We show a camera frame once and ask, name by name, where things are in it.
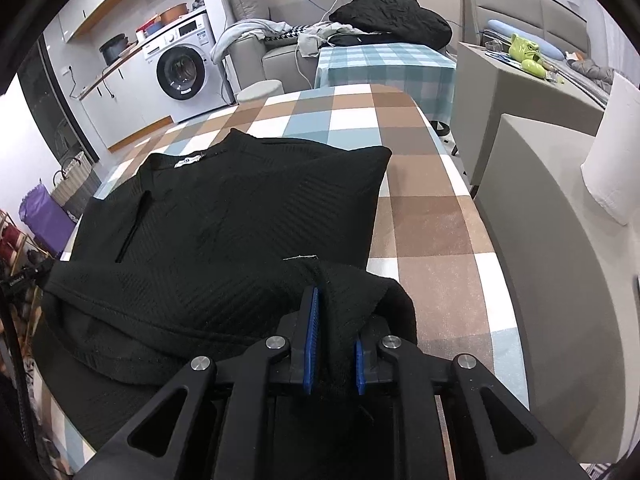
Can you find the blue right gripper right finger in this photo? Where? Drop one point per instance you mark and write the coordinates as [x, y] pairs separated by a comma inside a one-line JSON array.
[[375, 349]]

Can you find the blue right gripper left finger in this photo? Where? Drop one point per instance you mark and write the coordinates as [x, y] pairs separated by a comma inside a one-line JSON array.
[[300, 329]]

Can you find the black knit sweater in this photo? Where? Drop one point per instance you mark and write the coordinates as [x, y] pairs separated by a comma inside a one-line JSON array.
[[202, 255]]

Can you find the white grey clothes pile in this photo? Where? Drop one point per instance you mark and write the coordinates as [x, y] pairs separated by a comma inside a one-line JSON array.
[[308, 38]]

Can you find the wooden shoe rack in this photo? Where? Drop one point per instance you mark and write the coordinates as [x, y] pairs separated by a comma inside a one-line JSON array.
[[19, 251]]

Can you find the purple bag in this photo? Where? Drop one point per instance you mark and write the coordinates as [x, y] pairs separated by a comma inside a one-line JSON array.
[[46, 219]]

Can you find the woven laundry basket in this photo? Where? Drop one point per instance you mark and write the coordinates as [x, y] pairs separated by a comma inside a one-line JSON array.
[[74, 185]]

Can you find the plaid checkered tablecloth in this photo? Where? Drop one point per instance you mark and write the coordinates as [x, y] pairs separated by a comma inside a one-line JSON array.
[[428, 234]]

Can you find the black cooking pot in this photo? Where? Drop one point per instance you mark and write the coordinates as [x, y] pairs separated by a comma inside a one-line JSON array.
[[114, 47]]

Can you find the white front-load washing machine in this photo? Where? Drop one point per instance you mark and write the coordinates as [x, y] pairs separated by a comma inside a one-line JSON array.
[[187, 83]]

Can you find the grey sofa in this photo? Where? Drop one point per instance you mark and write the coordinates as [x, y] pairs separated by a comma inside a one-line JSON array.
[[256, 60]]

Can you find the blue plaid side table cloth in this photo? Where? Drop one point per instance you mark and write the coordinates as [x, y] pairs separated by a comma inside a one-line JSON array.
[[423, 73]]

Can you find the white paper towel roll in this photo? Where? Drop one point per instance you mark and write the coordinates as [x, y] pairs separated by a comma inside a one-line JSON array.
[[611, 169]]

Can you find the black quilted jacket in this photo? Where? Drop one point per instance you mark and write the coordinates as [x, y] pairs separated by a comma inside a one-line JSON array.
[[402, 20]]

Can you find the green toy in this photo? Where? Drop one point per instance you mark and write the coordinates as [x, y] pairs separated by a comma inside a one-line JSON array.
[[526, 52]]

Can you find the grey bed headboard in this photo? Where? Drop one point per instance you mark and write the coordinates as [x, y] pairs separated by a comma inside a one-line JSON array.
[[546, 19]]

